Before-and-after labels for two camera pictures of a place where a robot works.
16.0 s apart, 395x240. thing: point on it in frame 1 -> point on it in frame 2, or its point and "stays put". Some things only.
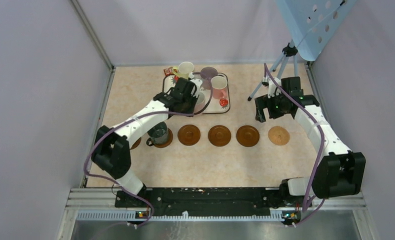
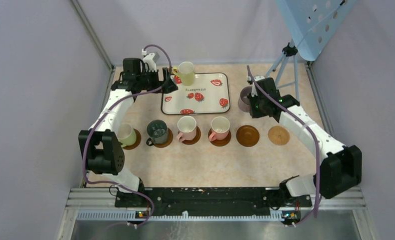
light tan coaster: x=278 y=135 stays put
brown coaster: x=136 y=144 stays put
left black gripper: x=194 y=100 -> x=167 y=87
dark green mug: x=159 y=134 stays put
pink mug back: x=219 y=85 -> x=220 y=127
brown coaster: x=189 y=135 stays put
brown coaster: x=247 y=136 stays put
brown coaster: x=219 y=135 stays put
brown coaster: x=169 y=141 stays put
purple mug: x=206 y=74 -> x=243 y=101
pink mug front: x=201 y=101 -> x=186 y=126
